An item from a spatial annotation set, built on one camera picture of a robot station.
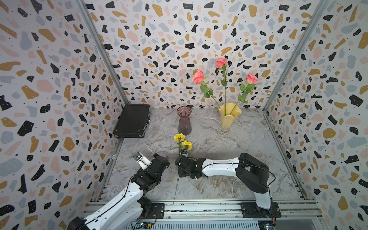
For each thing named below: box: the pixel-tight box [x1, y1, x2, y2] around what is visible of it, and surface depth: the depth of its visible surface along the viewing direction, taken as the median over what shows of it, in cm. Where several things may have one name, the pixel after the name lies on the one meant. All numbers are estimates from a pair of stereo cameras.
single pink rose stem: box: [229, 74, 259, 115], surface depth 90 cm
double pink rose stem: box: [192, 57, 229, 116], surface depth 86 cm
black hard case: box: [113, 104, 152, 138], surface depth 110 cm
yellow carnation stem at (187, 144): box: [181, 140, 193, 158], surface depth 98 cm
